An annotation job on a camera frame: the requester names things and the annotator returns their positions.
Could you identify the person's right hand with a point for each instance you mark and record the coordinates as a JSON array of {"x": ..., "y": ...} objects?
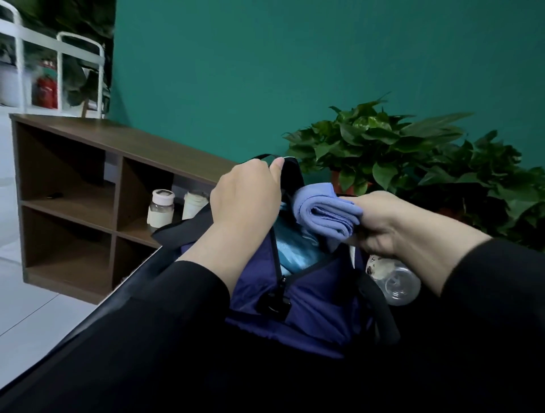
[{"x": 379, "y": 221}]

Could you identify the person's left hand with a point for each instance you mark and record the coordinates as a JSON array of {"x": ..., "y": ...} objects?
[{"x": 243, "y": 200}]

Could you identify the purple cloth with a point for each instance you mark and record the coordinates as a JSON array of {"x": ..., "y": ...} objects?
[{"x": 323, "y": 213}]

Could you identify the clear bottle silver cap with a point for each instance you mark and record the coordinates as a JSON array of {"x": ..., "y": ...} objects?
[{"x": 396, "y": 279}]

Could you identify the light blue vest black trim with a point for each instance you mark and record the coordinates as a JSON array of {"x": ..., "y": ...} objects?
[{"x": 296, "y": 247}]

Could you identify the navy blue bag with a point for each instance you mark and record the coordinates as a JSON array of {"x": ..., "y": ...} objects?
[{"x": 315, "y": 306}]

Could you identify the person's left forearm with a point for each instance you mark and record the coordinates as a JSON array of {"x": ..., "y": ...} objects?
[{"x": 111, "y": 340}]

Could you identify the person's right forearm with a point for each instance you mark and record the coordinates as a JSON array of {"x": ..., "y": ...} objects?
[{"x": 460, "y": 289}]

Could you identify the green plant in red pot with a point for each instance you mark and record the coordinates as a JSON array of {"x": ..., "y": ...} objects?
[
  {"x": 375, "y": 145},
  {"x": 494, "y": 183}
]

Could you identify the small white-lidded jar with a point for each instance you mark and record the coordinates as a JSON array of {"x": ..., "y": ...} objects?
[{"x": 160, "y": 209}]

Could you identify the wooden shelf cabinet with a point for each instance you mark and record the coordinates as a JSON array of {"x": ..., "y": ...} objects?
[{"x": 77, "y": 204}]

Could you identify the black leather bench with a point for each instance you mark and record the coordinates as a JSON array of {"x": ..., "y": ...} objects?
[{"x": 102, "y": 340}]

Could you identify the red bottle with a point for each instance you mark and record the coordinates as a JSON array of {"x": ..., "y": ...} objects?
[{"x": 45, "y": 88}]

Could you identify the white metal rack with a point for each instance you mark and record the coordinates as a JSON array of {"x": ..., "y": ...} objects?
[{"x": 77, "y": 42}]

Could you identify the white wheeled cart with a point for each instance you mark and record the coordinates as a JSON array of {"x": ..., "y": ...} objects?
[{"x": 38, "y": 38}]

